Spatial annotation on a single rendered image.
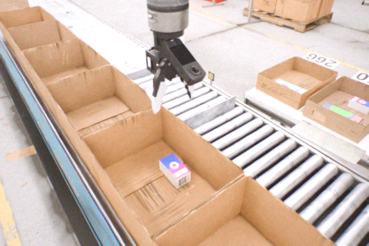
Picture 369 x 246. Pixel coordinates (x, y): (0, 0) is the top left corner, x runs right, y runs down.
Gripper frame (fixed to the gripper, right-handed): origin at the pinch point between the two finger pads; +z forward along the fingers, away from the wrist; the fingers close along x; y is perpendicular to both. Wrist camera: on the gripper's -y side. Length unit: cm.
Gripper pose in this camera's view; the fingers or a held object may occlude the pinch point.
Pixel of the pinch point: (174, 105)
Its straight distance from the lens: 72.1
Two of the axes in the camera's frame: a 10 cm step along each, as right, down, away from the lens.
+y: -6.1, -4.6, 6.5
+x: -8.0, 3.5, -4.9
